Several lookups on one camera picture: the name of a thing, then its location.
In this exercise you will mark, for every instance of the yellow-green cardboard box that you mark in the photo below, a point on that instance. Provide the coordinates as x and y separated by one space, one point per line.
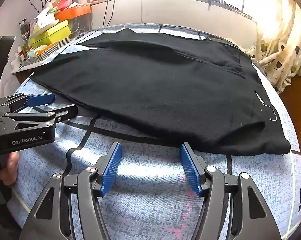
59 28
48 40

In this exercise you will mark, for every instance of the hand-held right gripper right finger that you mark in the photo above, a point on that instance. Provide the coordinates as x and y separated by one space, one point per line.
189 167

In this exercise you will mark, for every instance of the dark bottle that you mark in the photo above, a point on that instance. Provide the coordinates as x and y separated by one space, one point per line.
24 31

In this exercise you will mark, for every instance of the wooden bedside table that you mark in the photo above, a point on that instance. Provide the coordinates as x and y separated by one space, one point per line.
23 71

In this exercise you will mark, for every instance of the black pants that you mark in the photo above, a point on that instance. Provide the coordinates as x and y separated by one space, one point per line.
153 92

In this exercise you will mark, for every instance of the cream heart-print curtain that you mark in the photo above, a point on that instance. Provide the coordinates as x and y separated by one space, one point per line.
283 42

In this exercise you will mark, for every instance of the black white striped box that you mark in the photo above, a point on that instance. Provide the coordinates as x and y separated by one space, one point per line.
50 50

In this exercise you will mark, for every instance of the white crumpled paper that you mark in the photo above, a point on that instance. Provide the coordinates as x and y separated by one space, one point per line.
46 17

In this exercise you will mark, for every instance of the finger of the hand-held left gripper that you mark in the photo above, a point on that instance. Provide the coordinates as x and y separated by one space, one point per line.
41 99
65 110

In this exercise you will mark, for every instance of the orange box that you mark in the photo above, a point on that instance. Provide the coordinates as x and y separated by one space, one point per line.
75 12

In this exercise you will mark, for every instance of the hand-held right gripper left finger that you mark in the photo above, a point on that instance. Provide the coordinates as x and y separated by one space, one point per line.
112 166

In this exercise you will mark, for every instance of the person's left hand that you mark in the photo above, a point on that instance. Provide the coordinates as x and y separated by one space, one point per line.
11 163

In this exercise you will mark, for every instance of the blue patterned bed sheet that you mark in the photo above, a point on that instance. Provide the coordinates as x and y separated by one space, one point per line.
145 180

